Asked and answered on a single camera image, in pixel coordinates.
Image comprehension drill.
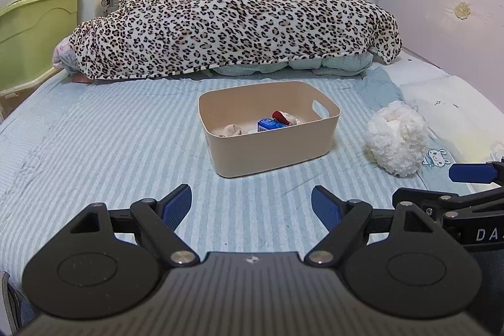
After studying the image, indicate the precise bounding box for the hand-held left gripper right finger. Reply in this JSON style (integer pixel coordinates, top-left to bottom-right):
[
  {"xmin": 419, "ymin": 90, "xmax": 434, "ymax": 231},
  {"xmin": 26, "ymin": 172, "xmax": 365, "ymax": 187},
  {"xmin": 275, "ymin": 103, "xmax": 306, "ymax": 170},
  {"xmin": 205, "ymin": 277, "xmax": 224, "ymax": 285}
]
[{"xmin": 304, "ymin": 185, "xmax": 445, "ymax": 266}]

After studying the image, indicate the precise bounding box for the blue striped bed sheet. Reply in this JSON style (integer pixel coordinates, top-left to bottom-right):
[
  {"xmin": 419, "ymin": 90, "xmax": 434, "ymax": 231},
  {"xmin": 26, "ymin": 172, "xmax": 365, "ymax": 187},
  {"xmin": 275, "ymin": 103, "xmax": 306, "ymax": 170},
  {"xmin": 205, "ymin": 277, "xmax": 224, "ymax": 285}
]
[{"xmin": 0, "ymin": 73, "xmax": 473, "ymax": 283}]

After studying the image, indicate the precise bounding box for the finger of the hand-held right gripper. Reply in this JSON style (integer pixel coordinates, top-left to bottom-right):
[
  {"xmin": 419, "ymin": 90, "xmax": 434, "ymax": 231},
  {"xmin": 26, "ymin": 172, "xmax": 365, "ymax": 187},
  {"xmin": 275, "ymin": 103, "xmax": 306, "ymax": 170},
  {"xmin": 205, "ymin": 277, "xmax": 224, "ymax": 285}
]
[
  {"xmin": 392, "ymin": 187, "xmax": 504, "ymax": 222},
  {"xmin": 449, "ymin": 162, "xmax": 504, "ymax": 186}
]

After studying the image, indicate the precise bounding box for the pale pink headboard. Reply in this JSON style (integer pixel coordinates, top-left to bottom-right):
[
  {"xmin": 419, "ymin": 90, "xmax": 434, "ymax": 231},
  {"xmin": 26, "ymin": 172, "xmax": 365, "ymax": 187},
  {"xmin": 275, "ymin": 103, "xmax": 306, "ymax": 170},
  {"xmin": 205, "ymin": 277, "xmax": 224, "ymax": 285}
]
[{"xmin": 377, "ymin": 0, "xmax": 504, "ymax": 94}]

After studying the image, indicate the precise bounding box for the teal quilt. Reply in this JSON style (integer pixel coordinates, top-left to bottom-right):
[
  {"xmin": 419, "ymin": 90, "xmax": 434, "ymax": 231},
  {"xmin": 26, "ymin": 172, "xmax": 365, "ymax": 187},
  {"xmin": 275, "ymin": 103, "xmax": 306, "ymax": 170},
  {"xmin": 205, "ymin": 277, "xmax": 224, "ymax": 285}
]
[{"xmin": 210, "ymin": 52, "xmax": 375, "ymax": 77}]

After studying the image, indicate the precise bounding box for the pink floral cloth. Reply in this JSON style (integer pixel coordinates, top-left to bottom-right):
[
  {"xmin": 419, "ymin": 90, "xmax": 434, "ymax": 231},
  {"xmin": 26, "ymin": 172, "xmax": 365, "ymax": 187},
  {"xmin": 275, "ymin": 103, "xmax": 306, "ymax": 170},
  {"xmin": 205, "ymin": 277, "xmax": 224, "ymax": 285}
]
[{"xmin": 52, "ymin": 37, "xmax": 85, "ymax": 83}]

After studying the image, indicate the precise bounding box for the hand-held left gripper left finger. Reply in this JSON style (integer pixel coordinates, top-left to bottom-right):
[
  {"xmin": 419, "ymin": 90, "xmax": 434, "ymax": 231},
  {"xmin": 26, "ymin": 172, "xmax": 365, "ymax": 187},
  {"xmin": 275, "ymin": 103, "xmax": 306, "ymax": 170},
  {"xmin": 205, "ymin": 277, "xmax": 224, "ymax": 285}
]
[{"xmin": 69, "ymin": 184, "xmax": 201, "ymax": 266}]

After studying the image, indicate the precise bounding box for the red and white plush toy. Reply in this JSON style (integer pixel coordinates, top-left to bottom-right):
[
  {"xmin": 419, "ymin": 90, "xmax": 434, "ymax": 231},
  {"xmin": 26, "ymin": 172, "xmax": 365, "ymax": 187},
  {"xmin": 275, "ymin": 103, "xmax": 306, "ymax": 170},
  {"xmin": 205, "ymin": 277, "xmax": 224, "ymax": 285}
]
[{"xmin": 272, "ymin": 110, "xmax": 303, "ymax": 126}]

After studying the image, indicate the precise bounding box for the beige cloth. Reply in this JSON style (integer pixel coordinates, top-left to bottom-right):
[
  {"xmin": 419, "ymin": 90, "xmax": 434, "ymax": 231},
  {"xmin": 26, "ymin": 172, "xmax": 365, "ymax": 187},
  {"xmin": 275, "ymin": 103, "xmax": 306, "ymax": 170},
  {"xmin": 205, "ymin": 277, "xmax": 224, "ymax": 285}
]
[{"xmin": 220, "ymin": 124, "xmax": 248, "ymax": 137}]

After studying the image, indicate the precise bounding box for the leopard print blanket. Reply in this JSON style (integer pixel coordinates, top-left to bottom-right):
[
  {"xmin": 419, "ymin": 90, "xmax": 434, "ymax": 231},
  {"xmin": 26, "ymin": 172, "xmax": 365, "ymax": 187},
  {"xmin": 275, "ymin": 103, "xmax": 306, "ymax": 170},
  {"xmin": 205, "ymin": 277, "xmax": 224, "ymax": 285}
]
[{"xmin": 68, "ymin": 0, "xmax": 403, "ymax": 82}]

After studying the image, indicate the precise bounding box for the white fluffy plush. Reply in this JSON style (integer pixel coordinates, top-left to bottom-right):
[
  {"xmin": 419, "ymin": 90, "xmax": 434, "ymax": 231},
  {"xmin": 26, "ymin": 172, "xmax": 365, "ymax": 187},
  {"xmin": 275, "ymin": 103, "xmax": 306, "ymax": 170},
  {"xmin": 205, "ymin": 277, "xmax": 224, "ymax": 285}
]
[{"xmin": 366, "ymin": 100, "xmax": 430, "ymax": 178}]

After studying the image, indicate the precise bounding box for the blue tissue pack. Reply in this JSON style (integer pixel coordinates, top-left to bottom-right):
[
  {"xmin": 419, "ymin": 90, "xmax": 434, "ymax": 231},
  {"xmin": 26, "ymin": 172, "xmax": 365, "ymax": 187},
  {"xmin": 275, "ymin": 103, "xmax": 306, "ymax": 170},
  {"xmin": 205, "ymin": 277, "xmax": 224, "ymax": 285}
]
[{"xmin": 257, "ymin": 118, "xmax": 287, "ymax": 133}]

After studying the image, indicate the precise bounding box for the beige plastic storage bin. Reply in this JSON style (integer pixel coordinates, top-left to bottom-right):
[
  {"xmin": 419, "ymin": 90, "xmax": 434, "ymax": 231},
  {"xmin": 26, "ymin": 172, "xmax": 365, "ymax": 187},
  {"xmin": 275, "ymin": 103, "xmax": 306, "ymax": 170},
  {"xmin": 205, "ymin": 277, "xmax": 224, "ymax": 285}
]
[{"xmin": 198, "ymin": 81, "xmax": 341, "ymax": 178}]

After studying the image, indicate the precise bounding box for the green plastic drawer cabinet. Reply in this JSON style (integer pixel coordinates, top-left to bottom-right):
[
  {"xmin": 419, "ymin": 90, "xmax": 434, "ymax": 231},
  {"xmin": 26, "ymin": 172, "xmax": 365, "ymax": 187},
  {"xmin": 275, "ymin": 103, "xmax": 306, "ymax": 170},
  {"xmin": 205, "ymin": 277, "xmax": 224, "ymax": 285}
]
[{"xmin": 0, "ymin": 0, "xmax": 81, "ymax": 94}]

